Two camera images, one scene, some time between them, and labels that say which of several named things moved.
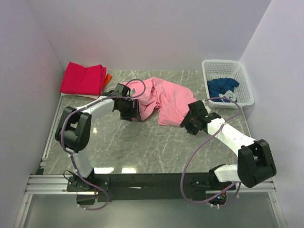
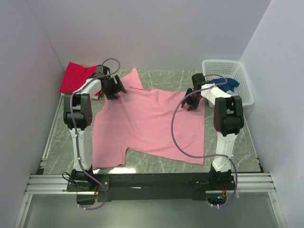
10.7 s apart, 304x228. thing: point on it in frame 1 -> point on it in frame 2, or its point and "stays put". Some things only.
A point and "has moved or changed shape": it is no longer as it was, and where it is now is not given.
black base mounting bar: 102,187 stays put
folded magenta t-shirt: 88,80 stays put
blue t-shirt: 222,87 stays put
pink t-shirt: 168,100 has moved or changed shape
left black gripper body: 127,110 -> 111,86
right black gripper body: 189,122 -> 193,100
